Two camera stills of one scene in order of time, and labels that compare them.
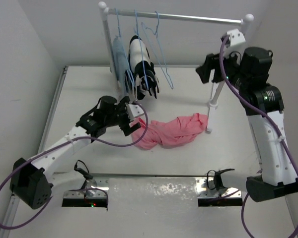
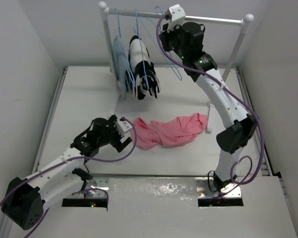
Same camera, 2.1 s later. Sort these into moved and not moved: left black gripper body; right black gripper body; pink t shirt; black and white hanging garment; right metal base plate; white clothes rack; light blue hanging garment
Moved: left black gripper body; right black gripper body
Not moved: light blue hanging garment; pink t shirt; black and white hanging garment; right metal base plate; white clothes rack
